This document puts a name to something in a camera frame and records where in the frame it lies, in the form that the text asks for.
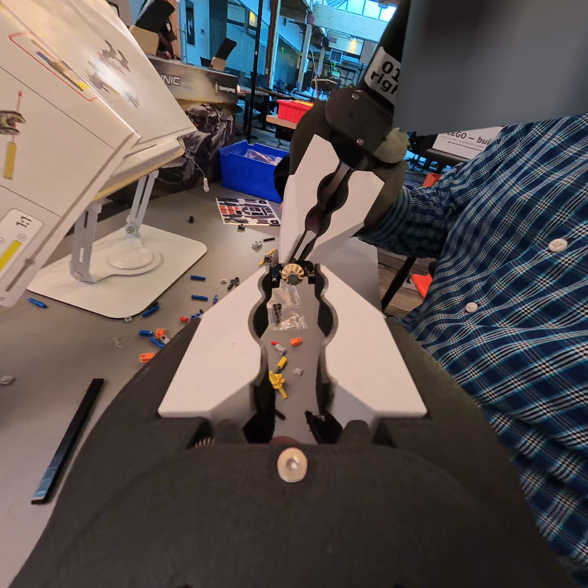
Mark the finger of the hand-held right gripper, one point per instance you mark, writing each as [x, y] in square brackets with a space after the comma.
[358, 202]
[303, 183]

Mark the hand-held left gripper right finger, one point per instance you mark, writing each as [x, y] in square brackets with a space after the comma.
[372, 367]

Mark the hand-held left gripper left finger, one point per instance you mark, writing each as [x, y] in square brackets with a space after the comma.
[216, 367]

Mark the axle with tan gear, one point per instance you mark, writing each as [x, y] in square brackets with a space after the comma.
[313, 274]

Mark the tan lego gear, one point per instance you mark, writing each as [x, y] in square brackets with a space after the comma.
[291, 273]

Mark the person's right forearm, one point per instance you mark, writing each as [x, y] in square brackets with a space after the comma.
[413, 220]

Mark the lego sticker sheet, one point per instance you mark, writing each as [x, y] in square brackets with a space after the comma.
[248, 211]

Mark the yellow black lego joint assembly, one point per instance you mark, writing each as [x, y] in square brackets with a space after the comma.
[278, 379]

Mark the grey red lego pin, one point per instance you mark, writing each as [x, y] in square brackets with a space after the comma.
[278, 345]

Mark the small yellow axle lego assembly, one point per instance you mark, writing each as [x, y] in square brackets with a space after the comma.
[268, 257]

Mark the black lego pin connector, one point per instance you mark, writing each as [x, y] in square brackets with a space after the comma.
[234, 281]

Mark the scattered blue lego pins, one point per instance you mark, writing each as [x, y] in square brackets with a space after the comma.
[198, 277]

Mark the dark printed lego box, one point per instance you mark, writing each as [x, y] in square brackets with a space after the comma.
[216, 119]

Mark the black long lego beam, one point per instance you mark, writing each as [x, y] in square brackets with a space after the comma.
[69, 441]

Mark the lego instruction booklet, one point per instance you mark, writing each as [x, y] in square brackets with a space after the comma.
[69, 138]

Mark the person's right hand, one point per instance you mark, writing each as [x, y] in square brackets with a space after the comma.
[314, 223]

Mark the blue plastic bin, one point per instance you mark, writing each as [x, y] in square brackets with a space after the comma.
[248, 177]

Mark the red plastic bin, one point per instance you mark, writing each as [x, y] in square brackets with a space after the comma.
[294, 112]

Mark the black table leg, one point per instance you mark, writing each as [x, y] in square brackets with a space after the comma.
[399, 275]

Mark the clear plastic bag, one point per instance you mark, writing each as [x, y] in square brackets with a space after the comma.
[289, 317]

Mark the orange floor object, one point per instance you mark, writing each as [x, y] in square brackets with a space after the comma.
[421, 282]

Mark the small clear plastic scrap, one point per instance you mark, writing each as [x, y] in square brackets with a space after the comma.
[118, 341]

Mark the framed marker sign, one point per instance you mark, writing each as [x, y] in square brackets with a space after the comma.
[459, 142]

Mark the white book stand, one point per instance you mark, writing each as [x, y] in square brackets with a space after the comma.
[160, 275]

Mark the person's torso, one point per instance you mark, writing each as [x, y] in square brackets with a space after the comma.
[528, 367]

